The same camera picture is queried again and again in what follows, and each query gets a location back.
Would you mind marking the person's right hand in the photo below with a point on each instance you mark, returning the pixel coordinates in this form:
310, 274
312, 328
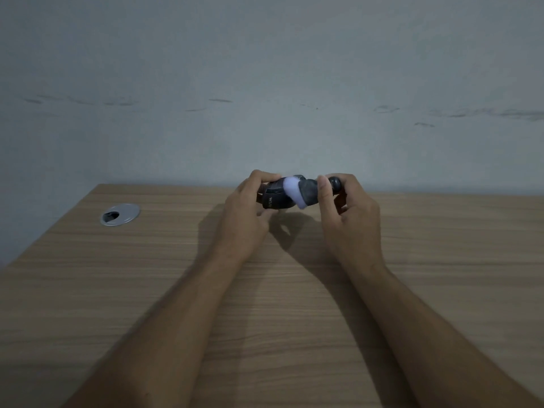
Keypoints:
355, 227

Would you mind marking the person's left hand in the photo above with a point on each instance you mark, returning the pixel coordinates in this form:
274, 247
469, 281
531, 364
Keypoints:
244, 220

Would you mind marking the person's right thumb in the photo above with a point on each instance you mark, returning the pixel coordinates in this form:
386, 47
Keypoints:
325, 203

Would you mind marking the person's left thumb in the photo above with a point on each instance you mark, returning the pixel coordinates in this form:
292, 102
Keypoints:
265, 214

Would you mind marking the black device with white band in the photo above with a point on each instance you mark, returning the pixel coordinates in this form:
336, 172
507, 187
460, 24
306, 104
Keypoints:
293, 192

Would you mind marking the person's left forearm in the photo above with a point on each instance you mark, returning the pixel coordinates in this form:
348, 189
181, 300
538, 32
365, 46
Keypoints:
170, 331

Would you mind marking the person's right forearm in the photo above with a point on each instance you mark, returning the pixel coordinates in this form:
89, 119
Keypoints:
429, 339

